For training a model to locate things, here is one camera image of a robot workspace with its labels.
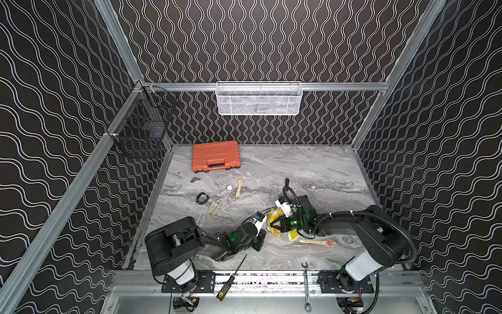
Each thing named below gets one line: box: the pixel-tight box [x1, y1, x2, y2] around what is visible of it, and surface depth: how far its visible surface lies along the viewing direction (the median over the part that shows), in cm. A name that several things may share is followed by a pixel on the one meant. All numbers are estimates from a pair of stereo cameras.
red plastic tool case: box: [191, 140, 241, 172], surface depth 109 cm
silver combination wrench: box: [301, 261, 313, 314], surface depth 76 cm
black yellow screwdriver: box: [216, 253, 248, 302], surface depth 73 cm
